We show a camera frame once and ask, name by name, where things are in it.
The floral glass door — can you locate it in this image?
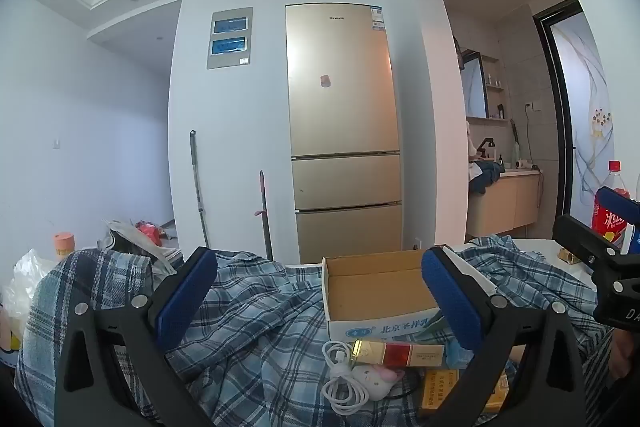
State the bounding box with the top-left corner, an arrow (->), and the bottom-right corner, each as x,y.
531,0 -> 619,219

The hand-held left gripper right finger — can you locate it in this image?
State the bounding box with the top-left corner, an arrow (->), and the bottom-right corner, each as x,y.
421,244 -> 591,427

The orange capped bottle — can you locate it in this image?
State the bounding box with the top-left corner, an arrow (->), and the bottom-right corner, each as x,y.
52,233 -> 76,261

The person's right hand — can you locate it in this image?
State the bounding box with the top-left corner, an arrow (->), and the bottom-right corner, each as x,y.
611,329 -> 640,379

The beige vanity cabinet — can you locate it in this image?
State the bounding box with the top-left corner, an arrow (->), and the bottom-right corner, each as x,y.
466,169 -> 544,242

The red and gold carton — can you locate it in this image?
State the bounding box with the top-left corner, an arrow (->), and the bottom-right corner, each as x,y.
350,339 -> 446,368

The bathroom mirror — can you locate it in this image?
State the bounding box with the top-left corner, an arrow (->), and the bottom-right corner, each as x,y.
460,49 -> 490,120

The white charging cable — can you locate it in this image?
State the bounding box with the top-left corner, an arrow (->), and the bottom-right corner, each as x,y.
320,339 -> 372,414

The pile of plastic bags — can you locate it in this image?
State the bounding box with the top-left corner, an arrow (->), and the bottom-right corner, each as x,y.
101,218 -> 184,279

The white plastic bag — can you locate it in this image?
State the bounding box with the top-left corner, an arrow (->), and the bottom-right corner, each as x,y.
2,249 -> 57,338

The cardboard box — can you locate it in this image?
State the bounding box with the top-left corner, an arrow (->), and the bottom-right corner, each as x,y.
321,249 -> 443,342

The pink plush toy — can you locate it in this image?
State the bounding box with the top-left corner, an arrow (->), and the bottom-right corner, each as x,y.
350,364 -> 407,401

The dark broom with pink grip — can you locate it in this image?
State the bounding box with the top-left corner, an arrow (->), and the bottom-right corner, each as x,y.
254,170 -> 274,261

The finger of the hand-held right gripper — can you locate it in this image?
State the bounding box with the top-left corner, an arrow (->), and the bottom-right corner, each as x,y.
551,214 -> 623,270
596,186 -> 640,228

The gold refrigerator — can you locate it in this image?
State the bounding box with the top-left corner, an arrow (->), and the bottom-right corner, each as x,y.
285,2 -> 405,265

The grey mop handle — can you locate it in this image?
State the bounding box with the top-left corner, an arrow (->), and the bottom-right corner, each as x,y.
189,130 -> 211,250

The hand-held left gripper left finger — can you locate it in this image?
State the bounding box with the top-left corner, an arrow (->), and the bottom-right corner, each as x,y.
52,246 -> 219,427

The blue plaid cloth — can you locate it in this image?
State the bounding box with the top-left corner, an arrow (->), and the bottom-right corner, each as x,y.
15,234 -> 616,427

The yellow and blue carton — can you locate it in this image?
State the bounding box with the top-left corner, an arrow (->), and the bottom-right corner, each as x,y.
419,368 -> 510,414

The red cola bottle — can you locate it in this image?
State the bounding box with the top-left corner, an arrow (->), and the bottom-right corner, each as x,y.
591,161 -> 632,254

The grey wall panel box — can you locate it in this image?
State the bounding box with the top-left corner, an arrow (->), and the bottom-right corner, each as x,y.
206,7 -> 254,70

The blue clothes heap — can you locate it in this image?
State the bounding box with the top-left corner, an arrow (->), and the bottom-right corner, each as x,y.
470,160 -> 506,194

